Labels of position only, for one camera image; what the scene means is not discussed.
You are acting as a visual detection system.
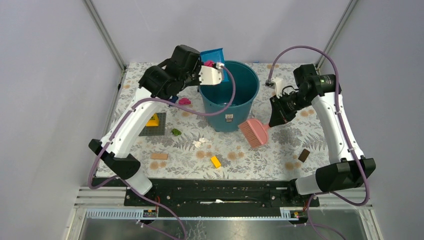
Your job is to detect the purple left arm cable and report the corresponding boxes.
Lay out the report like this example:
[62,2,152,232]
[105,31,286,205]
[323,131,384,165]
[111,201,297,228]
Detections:
[87,64,237,240]

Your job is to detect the magenta crumpled paper scrap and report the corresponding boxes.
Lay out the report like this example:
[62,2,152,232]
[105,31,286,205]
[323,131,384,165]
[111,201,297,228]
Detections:
[203,60,215,68]

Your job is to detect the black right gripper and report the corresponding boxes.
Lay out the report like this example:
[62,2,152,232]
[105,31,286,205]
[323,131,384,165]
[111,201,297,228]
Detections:
[269,91,312,128]

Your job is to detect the yellow rectangular block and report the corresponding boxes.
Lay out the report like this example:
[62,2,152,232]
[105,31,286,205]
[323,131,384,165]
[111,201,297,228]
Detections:
[210,156,222,169]

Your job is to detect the tan wooden block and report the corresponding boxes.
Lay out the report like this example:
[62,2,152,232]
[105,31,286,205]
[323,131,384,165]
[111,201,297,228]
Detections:
[150,153,169,160]

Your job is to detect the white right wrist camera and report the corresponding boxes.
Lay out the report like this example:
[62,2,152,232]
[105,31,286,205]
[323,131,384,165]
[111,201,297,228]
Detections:
[265,77,285,98]

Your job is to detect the dark brown wooden block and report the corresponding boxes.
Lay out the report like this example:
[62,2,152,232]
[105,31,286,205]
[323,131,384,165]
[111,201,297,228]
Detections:
[297,148,311,163]

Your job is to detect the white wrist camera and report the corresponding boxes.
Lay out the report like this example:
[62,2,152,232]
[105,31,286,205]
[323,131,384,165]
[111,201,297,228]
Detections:
[265,77,285,98]
[198,62,225,86]

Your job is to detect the small pink paper scrap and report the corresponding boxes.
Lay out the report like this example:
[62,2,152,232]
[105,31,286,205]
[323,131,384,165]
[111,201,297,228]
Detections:
[178,97,192,106]

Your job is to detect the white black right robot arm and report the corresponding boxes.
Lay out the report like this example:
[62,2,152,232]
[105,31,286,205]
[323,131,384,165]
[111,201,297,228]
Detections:
[268,64,376,206]

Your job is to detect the white crumpled paper scrap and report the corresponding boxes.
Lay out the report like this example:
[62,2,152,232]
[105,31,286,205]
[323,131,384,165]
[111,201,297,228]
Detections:
[192,137,211,148]

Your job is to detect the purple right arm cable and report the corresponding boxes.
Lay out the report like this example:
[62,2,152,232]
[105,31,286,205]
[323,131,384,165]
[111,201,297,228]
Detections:
[266,45,371,240]

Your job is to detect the blue plastic dustpan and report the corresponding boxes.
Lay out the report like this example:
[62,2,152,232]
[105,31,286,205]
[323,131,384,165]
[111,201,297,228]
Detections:
[200,48,228,83]

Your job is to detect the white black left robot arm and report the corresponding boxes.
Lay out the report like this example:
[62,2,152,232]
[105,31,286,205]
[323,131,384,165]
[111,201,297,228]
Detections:
[88,44,202,206]

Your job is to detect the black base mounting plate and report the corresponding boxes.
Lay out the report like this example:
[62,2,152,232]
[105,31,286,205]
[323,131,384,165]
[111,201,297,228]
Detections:
[123,178,321,218]

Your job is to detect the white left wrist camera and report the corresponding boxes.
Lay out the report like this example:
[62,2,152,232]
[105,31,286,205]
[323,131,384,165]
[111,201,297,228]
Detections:
[198,62,225,86]

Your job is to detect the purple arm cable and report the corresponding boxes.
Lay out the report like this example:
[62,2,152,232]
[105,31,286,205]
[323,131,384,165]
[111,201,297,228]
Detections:
[87,64,237,240]
[266,45,371,240]

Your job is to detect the pink hand brush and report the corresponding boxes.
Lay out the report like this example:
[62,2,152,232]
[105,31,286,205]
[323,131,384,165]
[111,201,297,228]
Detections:
[238,118,270,149]

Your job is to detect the small green paper scrap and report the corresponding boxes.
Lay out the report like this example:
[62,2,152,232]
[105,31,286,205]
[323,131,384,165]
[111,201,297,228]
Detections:
[171,128,182,137]

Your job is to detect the dark blue paper scrap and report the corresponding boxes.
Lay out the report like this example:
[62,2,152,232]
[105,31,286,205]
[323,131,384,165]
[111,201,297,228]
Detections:
[168,96,179,103]

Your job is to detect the teal plastic bucket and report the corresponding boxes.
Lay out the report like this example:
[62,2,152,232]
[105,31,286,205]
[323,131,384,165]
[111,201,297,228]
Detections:
[199,60,260,133]

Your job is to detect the yellow toy brick house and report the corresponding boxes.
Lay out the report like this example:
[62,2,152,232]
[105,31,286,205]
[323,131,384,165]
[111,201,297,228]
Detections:
[145,113,160,127]

